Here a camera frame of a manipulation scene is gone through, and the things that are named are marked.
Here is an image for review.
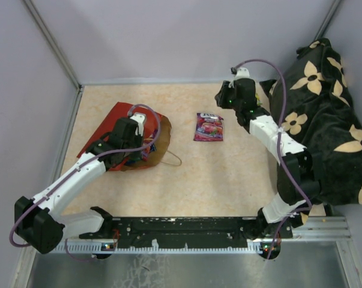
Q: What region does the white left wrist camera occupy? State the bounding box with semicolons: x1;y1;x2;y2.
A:
129;113;146;137

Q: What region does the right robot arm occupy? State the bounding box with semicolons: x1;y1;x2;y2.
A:
214;78;323;239

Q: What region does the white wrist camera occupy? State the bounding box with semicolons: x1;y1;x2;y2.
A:
129;113;146;137
231;67;250;81

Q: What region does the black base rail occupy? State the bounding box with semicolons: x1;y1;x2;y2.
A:
78;215;292;250

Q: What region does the purple berries candy packet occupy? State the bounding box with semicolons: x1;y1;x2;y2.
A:
193;113;223;142

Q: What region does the green snack packet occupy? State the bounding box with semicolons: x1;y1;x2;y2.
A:
255;93;262;106

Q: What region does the red paper bag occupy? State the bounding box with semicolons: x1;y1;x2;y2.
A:
77;102;172;172

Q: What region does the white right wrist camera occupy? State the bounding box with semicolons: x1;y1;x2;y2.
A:
231;67;250;81

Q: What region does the rainbow candy packet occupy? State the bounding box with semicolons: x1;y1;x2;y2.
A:
125;144;157;166

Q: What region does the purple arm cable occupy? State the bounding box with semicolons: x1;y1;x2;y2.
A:
232;58;313;261
9;103;162;264

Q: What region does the black floral blanket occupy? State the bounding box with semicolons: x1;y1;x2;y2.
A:
256;38;362;205

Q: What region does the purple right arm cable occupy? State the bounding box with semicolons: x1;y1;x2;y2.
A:
232;58;313;261

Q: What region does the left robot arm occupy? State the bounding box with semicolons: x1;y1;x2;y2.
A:
10;113;146;254

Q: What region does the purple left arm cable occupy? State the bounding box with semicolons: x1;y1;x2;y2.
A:
9;103;162;264

